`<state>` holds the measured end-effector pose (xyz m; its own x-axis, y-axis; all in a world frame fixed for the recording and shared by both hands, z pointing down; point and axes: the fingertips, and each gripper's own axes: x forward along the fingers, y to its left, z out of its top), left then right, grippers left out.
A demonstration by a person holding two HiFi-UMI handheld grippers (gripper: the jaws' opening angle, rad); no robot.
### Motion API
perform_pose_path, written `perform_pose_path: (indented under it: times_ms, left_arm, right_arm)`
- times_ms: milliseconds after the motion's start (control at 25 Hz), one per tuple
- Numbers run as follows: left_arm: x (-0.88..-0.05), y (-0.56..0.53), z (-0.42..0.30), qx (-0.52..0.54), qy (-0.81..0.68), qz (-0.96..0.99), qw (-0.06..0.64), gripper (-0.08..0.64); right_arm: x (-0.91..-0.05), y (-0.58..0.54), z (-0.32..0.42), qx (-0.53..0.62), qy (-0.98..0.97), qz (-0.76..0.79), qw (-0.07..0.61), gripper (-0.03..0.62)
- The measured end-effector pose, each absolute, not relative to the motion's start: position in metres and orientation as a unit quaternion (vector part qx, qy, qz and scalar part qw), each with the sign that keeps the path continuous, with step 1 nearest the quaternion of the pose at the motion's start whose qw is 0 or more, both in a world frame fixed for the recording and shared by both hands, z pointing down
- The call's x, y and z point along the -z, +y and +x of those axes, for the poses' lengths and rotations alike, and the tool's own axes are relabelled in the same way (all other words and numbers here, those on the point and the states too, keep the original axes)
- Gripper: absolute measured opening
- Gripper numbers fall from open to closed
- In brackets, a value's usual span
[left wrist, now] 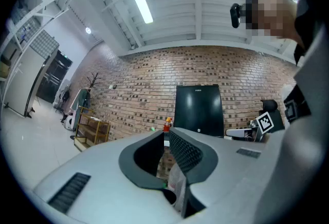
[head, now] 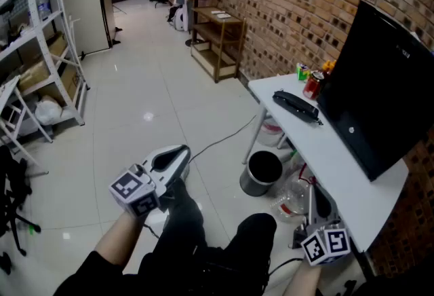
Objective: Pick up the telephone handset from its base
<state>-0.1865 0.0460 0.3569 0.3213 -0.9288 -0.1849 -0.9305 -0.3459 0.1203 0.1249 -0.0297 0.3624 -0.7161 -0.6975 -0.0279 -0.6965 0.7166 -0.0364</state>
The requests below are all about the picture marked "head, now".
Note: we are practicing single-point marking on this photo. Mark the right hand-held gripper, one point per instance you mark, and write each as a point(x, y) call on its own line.
point(325, 243)

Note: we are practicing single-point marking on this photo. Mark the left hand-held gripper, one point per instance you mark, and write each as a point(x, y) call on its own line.
point(135, 187)

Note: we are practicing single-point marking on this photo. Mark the black telephone base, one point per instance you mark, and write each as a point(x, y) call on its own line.
point(305, 115)

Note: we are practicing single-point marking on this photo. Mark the black telephone handset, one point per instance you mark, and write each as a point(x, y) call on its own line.
point(291, 100)

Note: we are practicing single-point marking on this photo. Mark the person's left forearm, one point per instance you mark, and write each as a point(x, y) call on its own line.
point(118, 240)

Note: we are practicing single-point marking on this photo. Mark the person's right forearm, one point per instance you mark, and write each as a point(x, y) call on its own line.
point(302, 279)

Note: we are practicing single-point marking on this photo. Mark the clear plastic bottle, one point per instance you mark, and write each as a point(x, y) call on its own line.
point(293, 196)

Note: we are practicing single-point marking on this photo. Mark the metal waste bin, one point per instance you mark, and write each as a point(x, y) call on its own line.
point(261, 174)

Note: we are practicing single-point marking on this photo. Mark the white table leg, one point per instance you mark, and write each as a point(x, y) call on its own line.
point(255, 133)

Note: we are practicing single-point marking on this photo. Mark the white plastic bucket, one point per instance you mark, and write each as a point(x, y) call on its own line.
point(270, 133)

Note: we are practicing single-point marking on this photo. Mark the person's black trousers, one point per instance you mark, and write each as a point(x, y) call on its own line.
point(203, 254)

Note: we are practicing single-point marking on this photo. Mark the red jar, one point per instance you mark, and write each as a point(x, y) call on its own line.
point(311, 87)

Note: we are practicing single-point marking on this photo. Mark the wooden shelf unit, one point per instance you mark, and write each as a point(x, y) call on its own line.
point(217, 47)

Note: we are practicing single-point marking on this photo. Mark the black computer monitor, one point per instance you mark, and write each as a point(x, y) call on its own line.
point(379, 94)

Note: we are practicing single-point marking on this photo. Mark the cardboard box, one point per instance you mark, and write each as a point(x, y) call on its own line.
point(32, 75)
point(66, 84)

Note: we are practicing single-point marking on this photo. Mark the white plastic bag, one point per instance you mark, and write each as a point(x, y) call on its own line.
point(48, 112)

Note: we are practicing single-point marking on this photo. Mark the green small box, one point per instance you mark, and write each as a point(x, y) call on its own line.
point(302, 72)

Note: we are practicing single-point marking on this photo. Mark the orange snack packet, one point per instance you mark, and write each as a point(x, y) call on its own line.
point(329, 67)

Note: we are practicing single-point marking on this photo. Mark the white small appliance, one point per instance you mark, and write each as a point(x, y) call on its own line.
point(180, 18)

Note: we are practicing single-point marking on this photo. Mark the white folding stand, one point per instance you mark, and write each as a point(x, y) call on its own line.
point(13, 118)

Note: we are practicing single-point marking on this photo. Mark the black office chair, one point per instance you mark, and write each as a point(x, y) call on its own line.
point(12, 193)

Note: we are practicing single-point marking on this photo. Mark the white partition panel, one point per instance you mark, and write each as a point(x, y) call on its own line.
point(86, 16)

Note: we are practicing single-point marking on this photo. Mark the white metal shelving rack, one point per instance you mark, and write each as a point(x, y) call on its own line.
point(37, 26)

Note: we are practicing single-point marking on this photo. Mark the clear water bottle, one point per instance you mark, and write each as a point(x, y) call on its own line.
point(43, 7)

